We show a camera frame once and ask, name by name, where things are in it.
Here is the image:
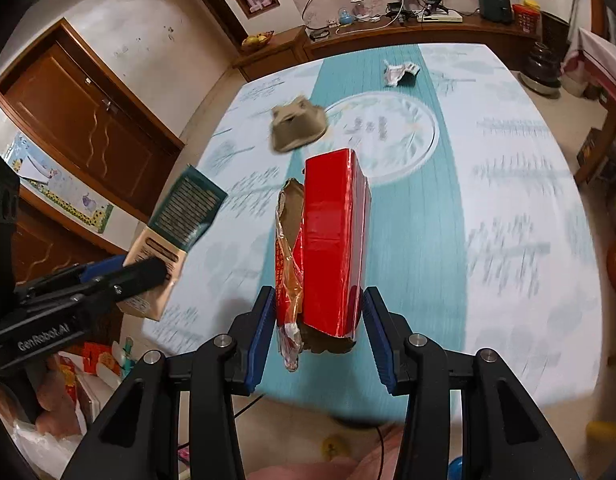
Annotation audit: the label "dark teal tan small box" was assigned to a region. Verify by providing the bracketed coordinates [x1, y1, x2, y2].
[118, 166, 227, 321]

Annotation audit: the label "red foil torn box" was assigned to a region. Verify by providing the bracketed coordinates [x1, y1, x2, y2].
[274, 148, 372, 372]

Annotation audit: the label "silver torn sachet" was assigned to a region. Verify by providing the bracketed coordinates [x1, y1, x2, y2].
[384, 60, 421, 88]

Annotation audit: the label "person left hand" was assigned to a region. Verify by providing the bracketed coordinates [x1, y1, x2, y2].
[36, 356, 80, 439]

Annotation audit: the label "clear plastic bag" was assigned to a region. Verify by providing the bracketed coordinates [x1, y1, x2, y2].
[10, 418, 87, 479]

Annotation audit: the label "brown wooden door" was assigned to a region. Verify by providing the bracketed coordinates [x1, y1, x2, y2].
[0, 20, 183, 221]

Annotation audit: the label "wooden tv cabinet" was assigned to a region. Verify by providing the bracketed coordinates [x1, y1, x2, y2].
[233, 15, 539, 81]

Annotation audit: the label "fruit bowl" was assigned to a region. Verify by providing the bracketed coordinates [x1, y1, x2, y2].
[241, 30, 274, 53]

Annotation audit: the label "stacked dark pots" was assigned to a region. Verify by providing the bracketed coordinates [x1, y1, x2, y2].
[518, 42, 562, 98]

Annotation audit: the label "pink cloth side table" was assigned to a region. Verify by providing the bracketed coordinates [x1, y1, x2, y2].
[561, 27, 616, 187]

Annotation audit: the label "white set-top box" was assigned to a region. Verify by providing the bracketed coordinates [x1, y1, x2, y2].
[417, 10, 463, 23]

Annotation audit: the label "red plastic basket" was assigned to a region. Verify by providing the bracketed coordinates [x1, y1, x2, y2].
[513, 3, 541, 35]

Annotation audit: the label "black speaker box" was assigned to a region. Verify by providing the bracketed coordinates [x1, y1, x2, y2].
[478, 0, 514, 24]

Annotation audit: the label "children wall poster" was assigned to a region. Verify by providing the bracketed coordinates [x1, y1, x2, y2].
[5, 133, 114, 234]

